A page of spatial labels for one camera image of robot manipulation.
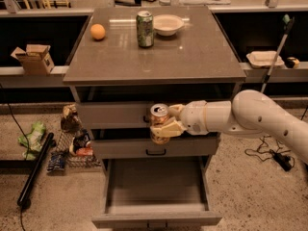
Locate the white takeout tray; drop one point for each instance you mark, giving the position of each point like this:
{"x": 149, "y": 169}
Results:
{"x": 261, "y": 59}

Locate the orange soda can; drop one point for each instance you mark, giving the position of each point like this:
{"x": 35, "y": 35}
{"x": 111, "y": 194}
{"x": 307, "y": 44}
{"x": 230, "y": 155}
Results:
{"x": 158, "y": 116}

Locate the yellow tape measure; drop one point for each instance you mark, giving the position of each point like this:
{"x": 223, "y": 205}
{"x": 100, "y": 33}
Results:
{"x": 292, "y": 62}

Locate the grey drawer cabinet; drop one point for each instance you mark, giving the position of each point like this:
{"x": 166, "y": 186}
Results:
{"x": 194, "y": 64}

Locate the bottom drawer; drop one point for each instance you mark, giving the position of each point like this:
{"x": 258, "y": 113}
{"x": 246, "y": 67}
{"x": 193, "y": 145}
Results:
{"x": 152, "y": 193}

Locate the top drawer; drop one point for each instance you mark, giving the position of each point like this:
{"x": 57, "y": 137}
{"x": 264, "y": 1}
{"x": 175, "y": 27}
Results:
{"x": 131, "y": 114}

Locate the brown crumpled snack bag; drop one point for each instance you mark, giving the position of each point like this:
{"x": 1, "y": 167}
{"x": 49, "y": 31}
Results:
{"x": 70, "y": 121}

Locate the drawer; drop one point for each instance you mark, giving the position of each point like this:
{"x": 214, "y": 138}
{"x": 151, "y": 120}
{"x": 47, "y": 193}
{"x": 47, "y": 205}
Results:
{"x": 152, "y": 193}
{"x": 131, "y": 114}
{"x": 146, "y": 148}

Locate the reacher grabber tool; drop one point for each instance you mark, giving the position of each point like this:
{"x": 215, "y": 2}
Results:
{"x": 288, "y": 24}

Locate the white bowl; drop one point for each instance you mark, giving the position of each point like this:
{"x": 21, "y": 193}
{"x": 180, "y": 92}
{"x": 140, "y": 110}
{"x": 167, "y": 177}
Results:
{"x": 167, "y": 24}

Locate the black tube on floor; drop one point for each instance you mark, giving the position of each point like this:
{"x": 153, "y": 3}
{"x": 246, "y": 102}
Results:
{"x": 24, "y": 198}

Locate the wire mesh tray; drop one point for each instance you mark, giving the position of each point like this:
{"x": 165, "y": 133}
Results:
{"x": 64, "y": 143}

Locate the blue snack bag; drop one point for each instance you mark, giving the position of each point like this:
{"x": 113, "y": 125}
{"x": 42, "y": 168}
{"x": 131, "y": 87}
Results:
{"x": 57, "y": 161}

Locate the green soda can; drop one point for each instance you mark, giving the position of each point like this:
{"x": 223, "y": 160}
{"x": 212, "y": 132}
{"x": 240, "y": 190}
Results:
{"x": 145, "y": 32}

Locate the middle drawer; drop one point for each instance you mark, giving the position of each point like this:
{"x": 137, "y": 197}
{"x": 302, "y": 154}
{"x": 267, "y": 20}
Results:
{"x": 146, "y": 148}

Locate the green snack bag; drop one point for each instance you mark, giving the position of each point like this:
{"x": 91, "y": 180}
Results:
{"x": 32, "y": 140}

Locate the cardboard box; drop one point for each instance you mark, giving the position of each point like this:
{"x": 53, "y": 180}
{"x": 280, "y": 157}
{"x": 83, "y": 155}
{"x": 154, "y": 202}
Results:
{"x": 35, "y": 59}

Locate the orange fruit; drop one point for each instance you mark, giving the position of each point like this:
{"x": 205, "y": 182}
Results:
{"x": 97, "y": 31}

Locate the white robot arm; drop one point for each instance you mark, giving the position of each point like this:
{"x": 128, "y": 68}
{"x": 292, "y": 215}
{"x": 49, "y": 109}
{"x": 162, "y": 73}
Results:
{"x": 250, "y": 114}

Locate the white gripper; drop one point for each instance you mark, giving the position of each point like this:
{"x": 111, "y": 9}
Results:
{"x": 193, "y": 116}

